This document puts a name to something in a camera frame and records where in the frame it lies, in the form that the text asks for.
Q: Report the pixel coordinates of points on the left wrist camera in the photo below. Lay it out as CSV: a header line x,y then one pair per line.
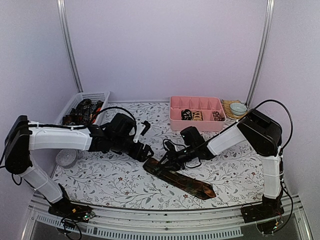
x,y
141,129

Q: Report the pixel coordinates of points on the aluminium frame post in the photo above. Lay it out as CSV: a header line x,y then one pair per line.
x,y
270,4
62,13

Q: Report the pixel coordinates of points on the pile of dark ties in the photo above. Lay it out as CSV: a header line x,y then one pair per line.
x,y
85,112

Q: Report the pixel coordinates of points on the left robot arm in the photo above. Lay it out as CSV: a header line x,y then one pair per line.
x,y
120,135

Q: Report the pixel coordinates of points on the brown green patterned tie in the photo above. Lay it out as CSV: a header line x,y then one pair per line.
x,y
194,187

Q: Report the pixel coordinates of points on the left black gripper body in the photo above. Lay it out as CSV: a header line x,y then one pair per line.
x,y
136,154

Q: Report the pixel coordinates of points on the grey speckled bowl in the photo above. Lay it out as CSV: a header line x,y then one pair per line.
x,y
66,158

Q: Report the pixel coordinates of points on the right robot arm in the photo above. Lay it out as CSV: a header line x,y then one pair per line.
x,y
262,133

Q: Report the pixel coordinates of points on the white plastic mesh basket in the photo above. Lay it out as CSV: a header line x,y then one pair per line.
x,y
76,99

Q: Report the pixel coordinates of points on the right aluminium frame post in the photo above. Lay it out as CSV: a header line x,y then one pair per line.
x,y
270,4

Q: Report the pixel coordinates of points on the dark red rolled tie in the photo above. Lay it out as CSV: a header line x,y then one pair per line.
x,y
217,116

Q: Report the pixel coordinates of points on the front aluminium rail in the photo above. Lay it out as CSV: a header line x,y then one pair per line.
x,y
223,223

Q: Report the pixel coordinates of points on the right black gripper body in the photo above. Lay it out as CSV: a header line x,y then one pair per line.
x,y
179,160

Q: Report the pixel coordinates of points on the left aluminium frame post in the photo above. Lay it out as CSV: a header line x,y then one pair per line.
x,y
62,13

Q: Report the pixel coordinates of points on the yellow patterned rolled tie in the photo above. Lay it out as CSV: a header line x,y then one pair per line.
x,y
197,116

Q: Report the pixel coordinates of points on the pink divided organizer box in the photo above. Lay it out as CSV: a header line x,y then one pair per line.
x,y
204,113

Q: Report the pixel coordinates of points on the light blue ceramic bowl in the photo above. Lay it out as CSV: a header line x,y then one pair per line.
x,y
238,109

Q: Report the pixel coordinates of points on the floral patterned table mat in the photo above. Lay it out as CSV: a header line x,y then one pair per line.
x,y
113,180

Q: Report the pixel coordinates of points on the black white rolled tie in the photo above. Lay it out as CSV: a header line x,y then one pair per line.
x,y
186,115

